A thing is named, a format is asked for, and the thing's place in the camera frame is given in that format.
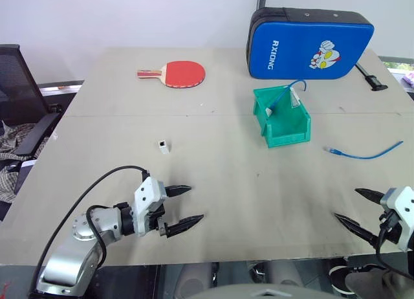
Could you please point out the grey rounded robot body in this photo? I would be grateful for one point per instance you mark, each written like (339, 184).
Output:
(258, 292)

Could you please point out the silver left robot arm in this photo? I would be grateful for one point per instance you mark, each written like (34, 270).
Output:
(69, 253)

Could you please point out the pink object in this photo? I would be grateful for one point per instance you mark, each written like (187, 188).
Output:
(409, 78)

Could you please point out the black white shoe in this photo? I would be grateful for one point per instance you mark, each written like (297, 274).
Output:
(338, 278)

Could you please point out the red table tennis paddle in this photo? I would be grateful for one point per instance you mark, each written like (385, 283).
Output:
(184, 73)

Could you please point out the white side desk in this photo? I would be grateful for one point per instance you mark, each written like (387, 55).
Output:
(59, 87)

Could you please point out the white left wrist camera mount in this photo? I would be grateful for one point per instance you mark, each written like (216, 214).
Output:
(147, 202)

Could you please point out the grey fabric knee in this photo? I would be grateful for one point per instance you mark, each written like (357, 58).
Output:
(375, 284)

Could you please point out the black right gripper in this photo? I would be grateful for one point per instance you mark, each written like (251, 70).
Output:
(390, 229)

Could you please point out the blue black kick pad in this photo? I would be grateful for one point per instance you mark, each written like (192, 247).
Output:
(300, 53)

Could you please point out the green plastic bin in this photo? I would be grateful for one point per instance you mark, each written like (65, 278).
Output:
(288, 127)

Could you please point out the clear label tag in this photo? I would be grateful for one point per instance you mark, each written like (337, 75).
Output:
(294, 100)

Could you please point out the small white adapter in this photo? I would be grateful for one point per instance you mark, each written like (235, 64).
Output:
(163, 146)

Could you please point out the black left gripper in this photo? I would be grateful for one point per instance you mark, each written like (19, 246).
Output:
(160, 222)

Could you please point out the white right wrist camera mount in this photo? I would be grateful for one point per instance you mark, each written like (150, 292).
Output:
(401, 211)

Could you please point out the black bar clamp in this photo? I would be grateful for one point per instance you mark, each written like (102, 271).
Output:
(372, 79)

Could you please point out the plaid cloth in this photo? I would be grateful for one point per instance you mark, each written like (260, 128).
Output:
(13, 140)

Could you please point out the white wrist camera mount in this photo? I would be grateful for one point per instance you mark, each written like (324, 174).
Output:
(147, 202)
(401, 211)

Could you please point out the black office chair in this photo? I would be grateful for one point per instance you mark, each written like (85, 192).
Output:
(19, 85)

